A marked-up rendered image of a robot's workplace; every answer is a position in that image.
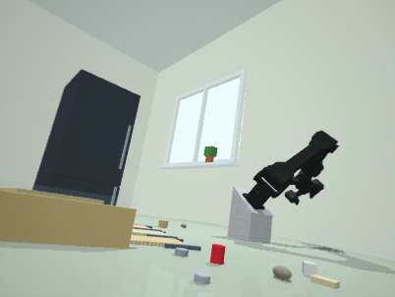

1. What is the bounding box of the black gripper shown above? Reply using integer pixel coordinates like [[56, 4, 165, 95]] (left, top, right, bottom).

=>
[[285, 179, 324, 205]]

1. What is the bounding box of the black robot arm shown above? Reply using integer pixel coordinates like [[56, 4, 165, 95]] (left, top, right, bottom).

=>
[[242, 130, 339, 209]]

